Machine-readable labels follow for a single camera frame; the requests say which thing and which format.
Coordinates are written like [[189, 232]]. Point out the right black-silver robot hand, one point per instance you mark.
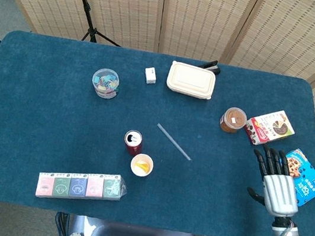
[[280, 191]]

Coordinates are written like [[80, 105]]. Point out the clear plastic straw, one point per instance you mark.
[[174, 142]]

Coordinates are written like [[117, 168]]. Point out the red soda can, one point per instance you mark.
[[133, 145]]

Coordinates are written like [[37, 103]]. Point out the blue cookie box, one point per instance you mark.
[[309, 184]]

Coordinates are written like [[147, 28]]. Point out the red-white cake box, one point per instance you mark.
[[269, 128]]

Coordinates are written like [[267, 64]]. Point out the brown spread jar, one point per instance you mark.
[[233, 120]]

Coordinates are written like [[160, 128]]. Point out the blue table cloth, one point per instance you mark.
[[54, 125]]

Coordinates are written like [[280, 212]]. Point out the multicolour tissue pack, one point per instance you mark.
[[80, 186]]

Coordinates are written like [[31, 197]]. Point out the white floral paper cup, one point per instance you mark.
[[141, 165]]

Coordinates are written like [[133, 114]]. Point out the black stapler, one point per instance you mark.
[[212, 66]]

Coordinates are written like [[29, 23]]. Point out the beige lidded lunch box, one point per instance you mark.
[[191, 80]]

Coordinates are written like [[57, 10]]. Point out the clear jar of coloured clips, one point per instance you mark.
[[106, 83]]

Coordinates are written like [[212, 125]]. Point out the small white box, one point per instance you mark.
[[150, 75]]

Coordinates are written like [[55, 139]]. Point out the black tripod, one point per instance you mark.
[[86, 8]]

